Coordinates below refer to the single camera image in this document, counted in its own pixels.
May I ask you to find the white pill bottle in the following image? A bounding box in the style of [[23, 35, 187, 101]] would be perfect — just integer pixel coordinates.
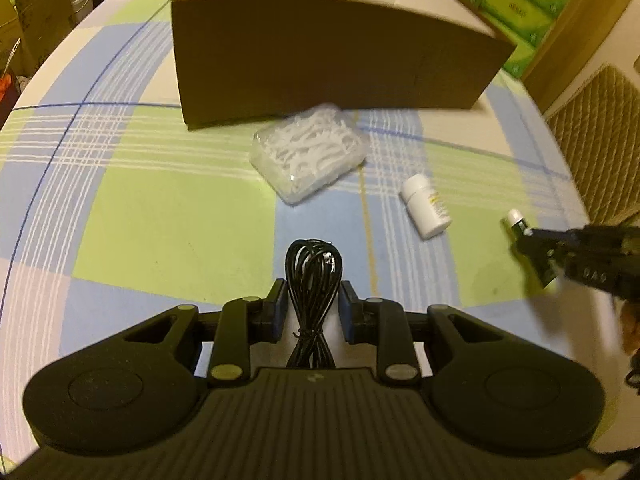
[[400, 174, 453, 240]]

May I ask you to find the small green tube white cap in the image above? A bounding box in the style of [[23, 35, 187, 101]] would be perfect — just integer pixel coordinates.
[[505, 208, 558, 288]]

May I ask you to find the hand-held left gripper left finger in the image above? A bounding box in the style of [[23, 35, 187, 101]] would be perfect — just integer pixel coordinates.
[[122, 279, 287, 387]]

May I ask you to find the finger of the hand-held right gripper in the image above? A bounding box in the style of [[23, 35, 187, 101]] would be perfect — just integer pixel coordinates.
[[515, 227, 576, 276]]

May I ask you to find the brown cardboard carton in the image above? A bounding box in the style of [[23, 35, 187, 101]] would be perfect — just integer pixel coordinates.
[[10, 0, 71, 73]]

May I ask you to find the brown cardboard box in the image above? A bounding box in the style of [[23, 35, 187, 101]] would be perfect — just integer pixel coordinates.
[[171, 0, 517, 131]]

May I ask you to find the quilted beige chair cushion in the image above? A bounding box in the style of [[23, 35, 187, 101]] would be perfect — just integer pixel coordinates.
[[547, 65, 640, 226]]

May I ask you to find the plaid cloth covered desktop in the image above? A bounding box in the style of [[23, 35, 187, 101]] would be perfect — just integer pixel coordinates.
[[0, 0, 601, 461]]

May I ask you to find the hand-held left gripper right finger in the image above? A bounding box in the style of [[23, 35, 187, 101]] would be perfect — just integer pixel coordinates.
[[339, 280, 503, 387]]

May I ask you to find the clear box of floss picks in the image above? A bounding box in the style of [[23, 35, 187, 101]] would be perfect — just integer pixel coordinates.
[[250, 102, 368, 206]]

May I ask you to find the black cable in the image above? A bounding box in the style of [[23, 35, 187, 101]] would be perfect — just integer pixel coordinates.
[[285, 239, 345, 370]]

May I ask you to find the green tissue multipack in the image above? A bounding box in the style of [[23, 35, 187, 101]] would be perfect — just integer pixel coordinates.
[[419, 0, 577, 80]]

